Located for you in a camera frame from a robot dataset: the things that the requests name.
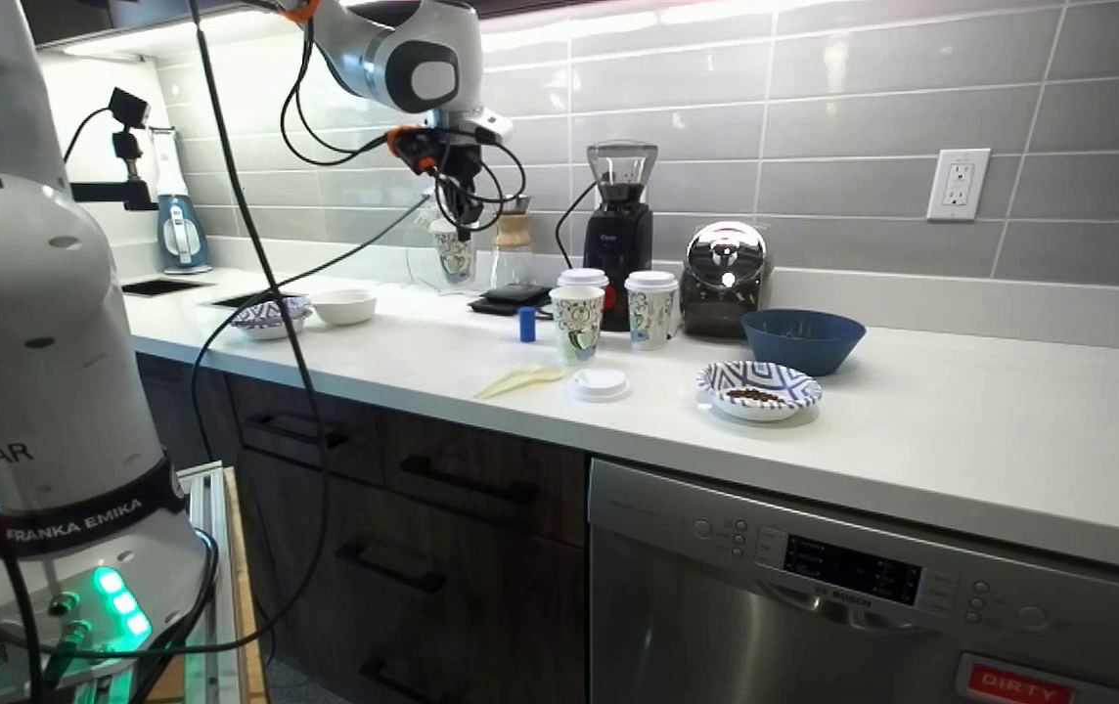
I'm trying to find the dark wood drawer cabinet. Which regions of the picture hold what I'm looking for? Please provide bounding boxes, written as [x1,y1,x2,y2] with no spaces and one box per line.
[131,347,593,704]

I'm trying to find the black coffee scale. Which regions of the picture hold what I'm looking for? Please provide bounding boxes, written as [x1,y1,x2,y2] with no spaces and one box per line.
[464,285,559,320]

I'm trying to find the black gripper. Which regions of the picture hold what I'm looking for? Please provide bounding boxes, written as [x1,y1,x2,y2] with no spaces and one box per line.
[435,119,494,242]

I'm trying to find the empty white wall outlet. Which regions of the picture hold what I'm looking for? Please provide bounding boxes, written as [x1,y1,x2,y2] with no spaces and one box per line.
[922,144,995,222]

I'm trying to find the long black robot cable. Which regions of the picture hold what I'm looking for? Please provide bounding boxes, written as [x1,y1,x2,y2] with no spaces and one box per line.
[180,0,438,662]

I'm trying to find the chrome kettle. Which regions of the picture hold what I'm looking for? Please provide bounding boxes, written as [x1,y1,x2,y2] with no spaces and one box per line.
[678,217,773,345]

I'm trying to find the black wrist cable loops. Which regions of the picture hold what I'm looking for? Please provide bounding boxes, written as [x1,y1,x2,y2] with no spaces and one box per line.
[275,10,533,247]

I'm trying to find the cream plastic knife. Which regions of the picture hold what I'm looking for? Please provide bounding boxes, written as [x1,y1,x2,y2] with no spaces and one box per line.
[474,370,564,402]

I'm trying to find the stainless steel dishwasher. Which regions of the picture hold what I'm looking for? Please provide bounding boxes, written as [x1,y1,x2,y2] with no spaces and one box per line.
[581,452,1119,704]

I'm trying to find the blue clear bottle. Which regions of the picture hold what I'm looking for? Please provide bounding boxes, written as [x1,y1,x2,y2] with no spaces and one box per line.
[146,126,216,276]

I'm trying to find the dark blue bowl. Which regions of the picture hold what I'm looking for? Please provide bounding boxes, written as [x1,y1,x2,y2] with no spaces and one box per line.
[738,304,867,379]

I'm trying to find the white plastic bowl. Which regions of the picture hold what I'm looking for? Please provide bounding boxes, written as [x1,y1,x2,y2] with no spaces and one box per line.
[307,285,379,332]

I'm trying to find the black power cable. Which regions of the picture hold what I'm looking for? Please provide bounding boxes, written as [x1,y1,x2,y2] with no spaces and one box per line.
[550,175,603,274]

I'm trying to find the black drawer handle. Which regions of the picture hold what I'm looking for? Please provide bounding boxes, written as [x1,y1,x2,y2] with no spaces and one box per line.
[357,651,457,704]
[394,450,541,512]
[334,535,453,596]
[247,411,352,452]

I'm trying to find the white plastic cup lid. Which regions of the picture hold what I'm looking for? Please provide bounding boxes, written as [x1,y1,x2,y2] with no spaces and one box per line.
[570,367,635,402]

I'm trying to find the lidded floral paper cup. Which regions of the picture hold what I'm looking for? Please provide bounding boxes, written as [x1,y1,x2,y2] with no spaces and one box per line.
[555,267,613,299]
[620,267,686,353]

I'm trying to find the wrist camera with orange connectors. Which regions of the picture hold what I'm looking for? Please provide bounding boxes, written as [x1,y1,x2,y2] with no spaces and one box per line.
[379,119,447,179]

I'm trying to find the white metal rail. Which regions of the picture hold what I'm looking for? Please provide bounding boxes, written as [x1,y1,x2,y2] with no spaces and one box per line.
[177,457,275,704]

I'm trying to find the black camera on stand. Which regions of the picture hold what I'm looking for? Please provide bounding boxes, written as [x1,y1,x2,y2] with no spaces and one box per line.
[57,80,159,214]

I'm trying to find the black coffee grinder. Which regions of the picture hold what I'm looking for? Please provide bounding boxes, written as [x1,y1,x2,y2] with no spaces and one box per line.
[580,140,660,332]

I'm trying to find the glass pour-over coffee carafe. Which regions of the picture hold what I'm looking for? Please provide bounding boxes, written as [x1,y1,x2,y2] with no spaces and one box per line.
[487,208,541,297]

